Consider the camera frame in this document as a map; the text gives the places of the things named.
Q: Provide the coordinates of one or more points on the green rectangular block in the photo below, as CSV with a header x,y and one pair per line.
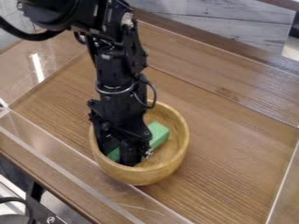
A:
x,y
160,136

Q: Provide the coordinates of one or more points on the brown wooden bowl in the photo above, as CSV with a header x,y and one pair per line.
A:
x,y
168,155

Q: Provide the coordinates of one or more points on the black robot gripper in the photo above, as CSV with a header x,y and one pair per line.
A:
x,y
117,120

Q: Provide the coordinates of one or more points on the black table leg bracket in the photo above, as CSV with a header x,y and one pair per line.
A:
x,y
41,214

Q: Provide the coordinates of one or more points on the clear acrylic front wall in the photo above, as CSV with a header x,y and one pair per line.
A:
x,y
75,178

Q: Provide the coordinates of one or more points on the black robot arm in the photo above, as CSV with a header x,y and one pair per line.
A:
x,y
104,26

